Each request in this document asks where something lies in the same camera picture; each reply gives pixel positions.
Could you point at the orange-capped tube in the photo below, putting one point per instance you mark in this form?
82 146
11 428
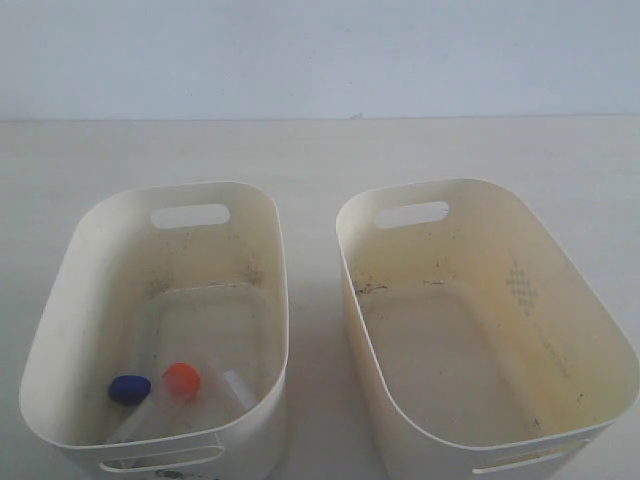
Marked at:
177 387
239 393

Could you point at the blue-capped tube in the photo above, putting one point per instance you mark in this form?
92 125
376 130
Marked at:
130 391
118 438

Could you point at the white plastic bin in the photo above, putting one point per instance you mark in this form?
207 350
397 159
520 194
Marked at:
151 277
481 350

